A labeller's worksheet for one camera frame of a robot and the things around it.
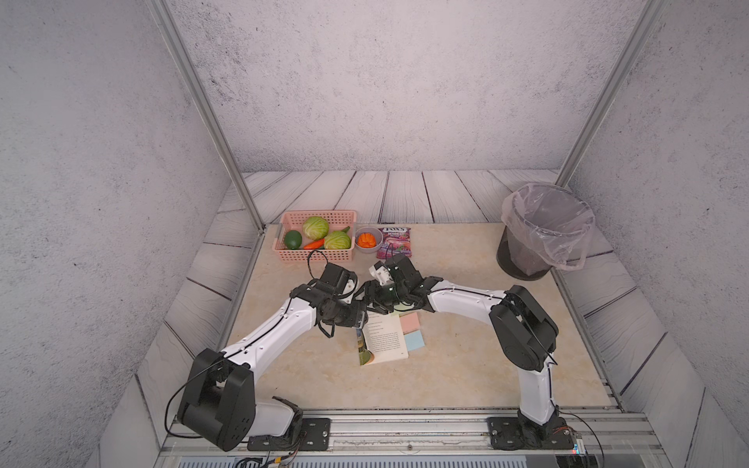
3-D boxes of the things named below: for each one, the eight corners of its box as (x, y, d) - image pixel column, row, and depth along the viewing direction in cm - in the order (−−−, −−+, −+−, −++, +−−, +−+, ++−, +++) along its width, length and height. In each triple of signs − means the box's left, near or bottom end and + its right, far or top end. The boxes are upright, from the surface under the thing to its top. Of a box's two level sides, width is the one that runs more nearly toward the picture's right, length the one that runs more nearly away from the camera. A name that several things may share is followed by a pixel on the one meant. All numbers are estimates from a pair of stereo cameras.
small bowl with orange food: (354, 254, 111) (353, 245, 108) (356, 233, 118) (355, 225, 115) (382, 253, 111) (382, 245, 108) (382, 233, 118) (382, 225, 115)
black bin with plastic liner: (499, 289, 103) (526, 238, 83) (483, 237, 120) (503, 183, 100) (566, 289, 103) (610, 237, 83) (541, 237, 120) (572, 183, 100)
